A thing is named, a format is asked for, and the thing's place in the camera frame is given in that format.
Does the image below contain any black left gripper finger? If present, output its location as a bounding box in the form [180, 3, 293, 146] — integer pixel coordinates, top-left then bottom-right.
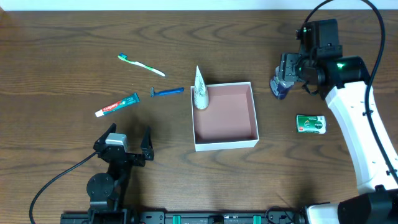
[94, 123, 117, 146]
[141, 126, 154, 153]

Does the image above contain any Colgate toothpaste tube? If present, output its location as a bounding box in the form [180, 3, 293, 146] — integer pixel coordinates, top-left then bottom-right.
[95, 93, 140, 118]

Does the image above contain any clear soap pump bottle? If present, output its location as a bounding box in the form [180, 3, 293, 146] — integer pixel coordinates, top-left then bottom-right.
[269, 67, 294, 100]

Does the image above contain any white Pantene tube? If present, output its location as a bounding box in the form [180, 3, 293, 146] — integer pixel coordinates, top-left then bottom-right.
[193, 67, 209, 110]

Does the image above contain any green white toothbrush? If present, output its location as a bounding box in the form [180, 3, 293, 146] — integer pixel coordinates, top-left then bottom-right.
[118, 53, 165, 77]

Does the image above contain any green soap bar pack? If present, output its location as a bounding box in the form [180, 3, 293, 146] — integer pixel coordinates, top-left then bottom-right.
[296, 114, 326, 134]

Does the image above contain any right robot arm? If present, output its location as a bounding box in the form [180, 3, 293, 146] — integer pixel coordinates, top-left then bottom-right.
[270, 19, 397, 223]

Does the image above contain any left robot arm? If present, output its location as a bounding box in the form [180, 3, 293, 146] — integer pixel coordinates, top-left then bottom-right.
[86, 123, 154, 212]

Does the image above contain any blue disposable razor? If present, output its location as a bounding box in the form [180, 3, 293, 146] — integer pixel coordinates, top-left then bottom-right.
[150, 87, 185, 97]

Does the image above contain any white box pink interior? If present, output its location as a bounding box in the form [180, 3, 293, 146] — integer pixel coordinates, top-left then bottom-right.
[190, 82, 259, 152]

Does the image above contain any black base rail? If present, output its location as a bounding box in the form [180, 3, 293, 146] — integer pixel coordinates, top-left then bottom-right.
[60, 208, 308, 224]

